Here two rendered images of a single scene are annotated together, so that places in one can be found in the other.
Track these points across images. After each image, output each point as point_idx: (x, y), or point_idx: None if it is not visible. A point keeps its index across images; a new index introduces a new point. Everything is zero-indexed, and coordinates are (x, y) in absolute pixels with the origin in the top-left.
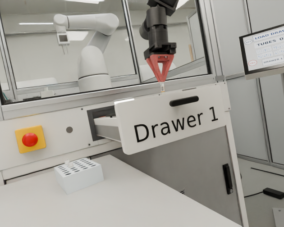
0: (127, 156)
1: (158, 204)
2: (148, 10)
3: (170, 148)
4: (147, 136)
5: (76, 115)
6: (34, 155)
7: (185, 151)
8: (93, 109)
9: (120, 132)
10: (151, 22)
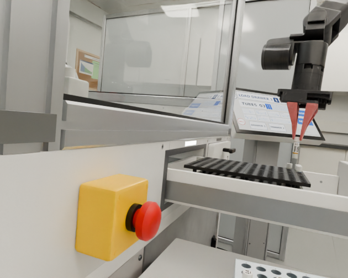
0: (172, 238)
1: None
2: (318, 42)
3: (195, 220)
4: None
5: (156, 159)
6: (92, 257)
7: (201, 222)
8: (170, 150)
9: None
10: (319, 59)
